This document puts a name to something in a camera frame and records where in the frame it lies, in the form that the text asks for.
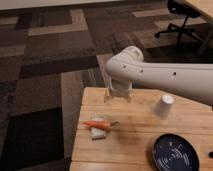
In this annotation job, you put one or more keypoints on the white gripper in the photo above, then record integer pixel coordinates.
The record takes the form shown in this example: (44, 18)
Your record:
(119, 89)

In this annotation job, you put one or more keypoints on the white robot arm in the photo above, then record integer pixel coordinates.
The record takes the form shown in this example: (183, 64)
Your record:
(192, 81)

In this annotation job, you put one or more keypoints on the white eraser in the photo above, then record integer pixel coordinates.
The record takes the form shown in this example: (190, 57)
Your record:
(97, 133)

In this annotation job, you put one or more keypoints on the orange toy carrot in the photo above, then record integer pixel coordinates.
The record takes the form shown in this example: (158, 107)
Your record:
(105, 125)

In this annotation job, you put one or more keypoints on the dark blue plate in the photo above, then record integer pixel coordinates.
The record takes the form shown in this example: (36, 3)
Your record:
(172, 152)

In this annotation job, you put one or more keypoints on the black office chair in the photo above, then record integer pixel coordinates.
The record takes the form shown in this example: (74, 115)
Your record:
(183, 9)

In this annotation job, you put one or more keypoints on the wooden desk corner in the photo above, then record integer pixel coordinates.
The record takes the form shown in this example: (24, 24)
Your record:
(205, 7)

